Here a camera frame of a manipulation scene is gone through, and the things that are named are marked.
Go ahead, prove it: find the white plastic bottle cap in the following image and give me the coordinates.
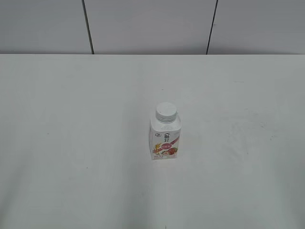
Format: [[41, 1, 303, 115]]
[[155, 102, 178, 123]]

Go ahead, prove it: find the white strawberry drink bottle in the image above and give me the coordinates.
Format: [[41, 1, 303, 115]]
[[149, 114, 182, 160]]

